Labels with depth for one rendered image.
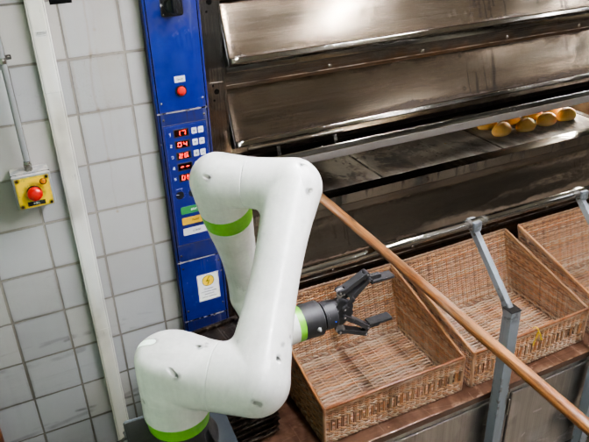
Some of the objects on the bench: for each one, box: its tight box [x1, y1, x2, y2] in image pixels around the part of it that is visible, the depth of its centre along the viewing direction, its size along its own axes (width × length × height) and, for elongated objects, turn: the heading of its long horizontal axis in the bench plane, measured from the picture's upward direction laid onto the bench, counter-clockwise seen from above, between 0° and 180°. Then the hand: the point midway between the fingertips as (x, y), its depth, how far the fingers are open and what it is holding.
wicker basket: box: [399, 228, 589, 387], centre depth 254 cm, size 49×56×28 cm
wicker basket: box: [289, 263, 465, 442], centre depth 233 cm, size 49×56×28 cm
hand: (386, 295), depth 177 cm, fingers open, 13 cm apart
